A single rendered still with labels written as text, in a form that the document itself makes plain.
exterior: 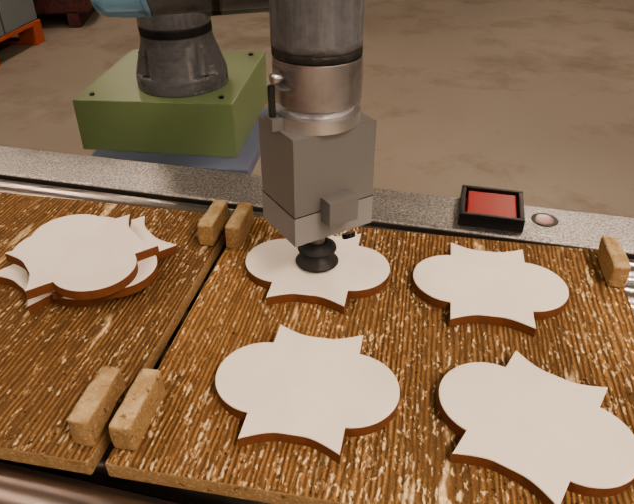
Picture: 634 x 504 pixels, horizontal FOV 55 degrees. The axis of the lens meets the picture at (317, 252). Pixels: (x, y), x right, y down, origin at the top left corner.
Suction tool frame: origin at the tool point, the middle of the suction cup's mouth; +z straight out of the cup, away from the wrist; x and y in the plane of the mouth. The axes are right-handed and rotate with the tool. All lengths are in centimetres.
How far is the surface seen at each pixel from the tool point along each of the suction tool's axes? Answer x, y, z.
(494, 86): 222, 267, 95
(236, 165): 39.0, 8.7, 8.0
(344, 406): -17.2, -8.1, 0.3
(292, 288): -2.5, -4.2, 0.3
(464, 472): -25.8, -3.6, 1.4
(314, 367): -12.6, -7.9, 0.3
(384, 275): -5.3, 4.5, 0.3
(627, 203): 83, 207, 95
